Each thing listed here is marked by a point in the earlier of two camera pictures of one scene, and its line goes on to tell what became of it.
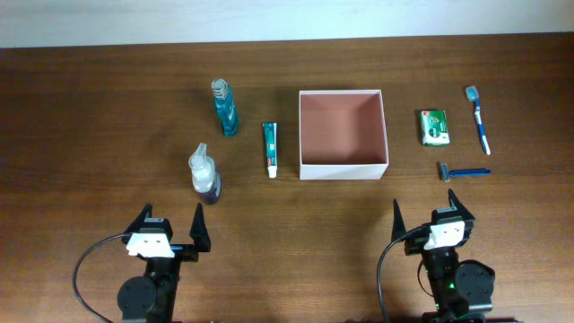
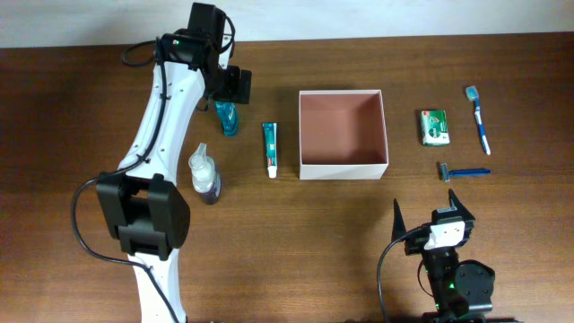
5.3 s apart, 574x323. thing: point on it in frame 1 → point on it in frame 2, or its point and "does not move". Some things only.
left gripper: [187, 251] → [238, 85]
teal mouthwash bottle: [225, 107] does not move
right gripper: [413, 245] does not move
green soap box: [434, 127] does not move
